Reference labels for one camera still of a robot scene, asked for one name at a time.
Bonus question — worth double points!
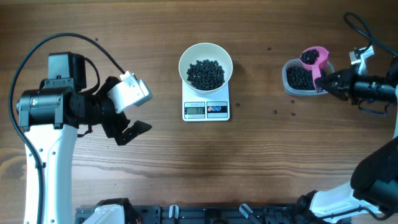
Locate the white bowl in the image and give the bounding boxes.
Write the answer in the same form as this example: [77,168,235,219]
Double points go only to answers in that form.
[178,43,233,95]

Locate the clear plastic food container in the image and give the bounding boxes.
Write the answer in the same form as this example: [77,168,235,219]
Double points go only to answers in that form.
[282,58,327,96]

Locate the pink plastic measuring scoop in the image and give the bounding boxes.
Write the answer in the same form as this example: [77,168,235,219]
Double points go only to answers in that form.
[299,46,329,93]

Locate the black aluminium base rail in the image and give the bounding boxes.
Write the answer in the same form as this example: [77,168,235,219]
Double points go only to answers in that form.
[74,203,352,224]

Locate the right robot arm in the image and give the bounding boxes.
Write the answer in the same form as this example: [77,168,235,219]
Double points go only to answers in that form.
[291,94,396,217]

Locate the black beans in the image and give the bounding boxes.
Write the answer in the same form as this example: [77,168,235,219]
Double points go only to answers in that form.
[187,59,315,91]

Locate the white digital kitchen scale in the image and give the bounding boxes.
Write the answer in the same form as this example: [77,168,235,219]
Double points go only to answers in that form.
[182,82,230,122]

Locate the left black camera cable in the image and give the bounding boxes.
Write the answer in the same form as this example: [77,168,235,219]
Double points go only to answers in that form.
[8,32,126,224]

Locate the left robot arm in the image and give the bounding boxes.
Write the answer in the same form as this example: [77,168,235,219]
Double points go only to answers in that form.
[17,52,152,223]

